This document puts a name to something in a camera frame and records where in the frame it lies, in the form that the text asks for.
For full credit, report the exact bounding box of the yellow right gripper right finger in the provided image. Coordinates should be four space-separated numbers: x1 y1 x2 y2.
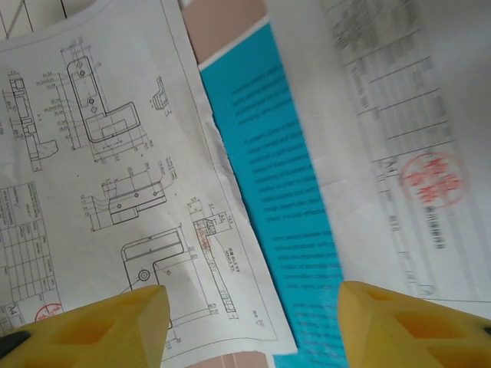
337 280 491 368

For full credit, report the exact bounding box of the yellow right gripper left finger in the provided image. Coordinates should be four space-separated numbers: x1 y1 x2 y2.
0 284 172 368

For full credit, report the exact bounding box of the teal printed document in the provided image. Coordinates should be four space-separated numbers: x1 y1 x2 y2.
198 15 356 368

